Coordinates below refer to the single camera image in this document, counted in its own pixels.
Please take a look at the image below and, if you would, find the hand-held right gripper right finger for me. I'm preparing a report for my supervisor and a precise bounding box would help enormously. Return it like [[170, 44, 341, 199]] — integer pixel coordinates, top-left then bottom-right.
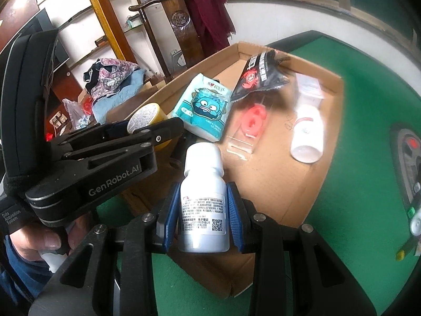
[[225, 182, 377, 316]]

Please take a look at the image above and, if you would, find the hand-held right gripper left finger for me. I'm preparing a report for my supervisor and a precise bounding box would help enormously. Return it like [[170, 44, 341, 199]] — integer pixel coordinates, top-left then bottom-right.
[[28, 182, 183, 316]]

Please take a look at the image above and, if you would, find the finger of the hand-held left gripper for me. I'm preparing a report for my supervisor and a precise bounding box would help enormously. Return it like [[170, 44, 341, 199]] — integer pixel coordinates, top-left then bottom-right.
[[49, 117, 185, 162], [67, 121, 134, 139]]

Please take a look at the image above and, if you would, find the yellow can silver lid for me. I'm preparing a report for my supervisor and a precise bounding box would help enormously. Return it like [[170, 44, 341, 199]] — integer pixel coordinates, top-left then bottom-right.
[[127, 103, 173, 152]]

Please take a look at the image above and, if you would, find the white bottle text label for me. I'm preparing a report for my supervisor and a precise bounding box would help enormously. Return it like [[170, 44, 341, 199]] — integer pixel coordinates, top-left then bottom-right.
[[178, 141, 231, 254]]

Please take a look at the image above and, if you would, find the teal tissue packet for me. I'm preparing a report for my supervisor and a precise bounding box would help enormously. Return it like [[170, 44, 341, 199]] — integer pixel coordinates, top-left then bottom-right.
[[171, 73, 232, 143]]

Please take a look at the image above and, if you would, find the brown cardboard tray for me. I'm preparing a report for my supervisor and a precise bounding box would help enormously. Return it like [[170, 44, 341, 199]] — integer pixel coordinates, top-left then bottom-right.
[[105, 41, 344, 298]]

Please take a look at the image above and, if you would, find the red hook clear pack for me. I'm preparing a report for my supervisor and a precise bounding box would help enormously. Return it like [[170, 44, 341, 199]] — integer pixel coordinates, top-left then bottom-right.
[[227, 99, 277, 154]]

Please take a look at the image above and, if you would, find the black snack packet red crab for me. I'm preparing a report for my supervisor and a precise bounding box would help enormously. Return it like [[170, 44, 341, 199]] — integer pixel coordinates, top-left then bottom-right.
[[230, 49, 292, 102]]

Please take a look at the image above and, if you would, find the white bottle red label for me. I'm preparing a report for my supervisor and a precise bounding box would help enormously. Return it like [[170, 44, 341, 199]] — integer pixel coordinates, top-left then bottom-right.
[[290, 102, 324, 163]]

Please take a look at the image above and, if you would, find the small white box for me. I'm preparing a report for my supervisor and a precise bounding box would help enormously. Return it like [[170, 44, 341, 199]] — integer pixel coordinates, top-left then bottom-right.
[[294, 72, 324, 106]]

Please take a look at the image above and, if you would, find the person's left forearm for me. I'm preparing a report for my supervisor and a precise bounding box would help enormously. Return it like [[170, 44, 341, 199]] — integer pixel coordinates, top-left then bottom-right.
[[0, 237, 43, 307]]

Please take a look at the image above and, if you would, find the person's left hand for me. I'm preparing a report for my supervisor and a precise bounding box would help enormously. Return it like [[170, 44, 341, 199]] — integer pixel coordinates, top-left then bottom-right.
[[5, 214, 97, 262]]

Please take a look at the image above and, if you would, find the clear plastic bag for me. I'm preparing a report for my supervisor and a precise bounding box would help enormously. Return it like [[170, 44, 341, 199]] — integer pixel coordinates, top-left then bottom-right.
[[62, 98, 93, 130]]

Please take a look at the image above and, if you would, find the pile of clothes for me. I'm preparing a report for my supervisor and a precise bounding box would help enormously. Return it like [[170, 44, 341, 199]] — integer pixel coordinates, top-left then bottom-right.
[[82, 57, 145, 122]]

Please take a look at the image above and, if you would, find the black television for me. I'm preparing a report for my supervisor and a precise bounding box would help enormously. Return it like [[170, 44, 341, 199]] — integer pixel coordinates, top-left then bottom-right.
[[0, 7, 71, 73]]

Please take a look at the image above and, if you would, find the dark wooden chair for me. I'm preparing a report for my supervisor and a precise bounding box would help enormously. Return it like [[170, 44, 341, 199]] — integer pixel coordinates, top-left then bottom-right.
[[128, 0, 237, 80]]

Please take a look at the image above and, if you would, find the wooden display shelf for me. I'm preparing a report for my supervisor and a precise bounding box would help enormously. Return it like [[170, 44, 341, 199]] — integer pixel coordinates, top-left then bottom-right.
[[29, 0, 155, 83]]

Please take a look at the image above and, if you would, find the maroon cloth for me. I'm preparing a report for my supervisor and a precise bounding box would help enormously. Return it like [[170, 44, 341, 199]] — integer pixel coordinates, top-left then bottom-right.
[[187, 0, 237, 51]]

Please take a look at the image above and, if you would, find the green yellow pen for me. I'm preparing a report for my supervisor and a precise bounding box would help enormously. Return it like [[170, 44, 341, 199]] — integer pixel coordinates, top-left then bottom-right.
[[395, 235, 421, 261]]

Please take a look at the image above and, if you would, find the small white container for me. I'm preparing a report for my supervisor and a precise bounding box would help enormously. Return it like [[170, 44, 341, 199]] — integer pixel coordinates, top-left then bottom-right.
[[409, 204, 421, 237]]

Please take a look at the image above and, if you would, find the round table control panel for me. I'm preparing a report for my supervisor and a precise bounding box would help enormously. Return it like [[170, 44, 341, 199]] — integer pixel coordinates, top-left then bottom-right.
[[390, 123, 421, 238]]

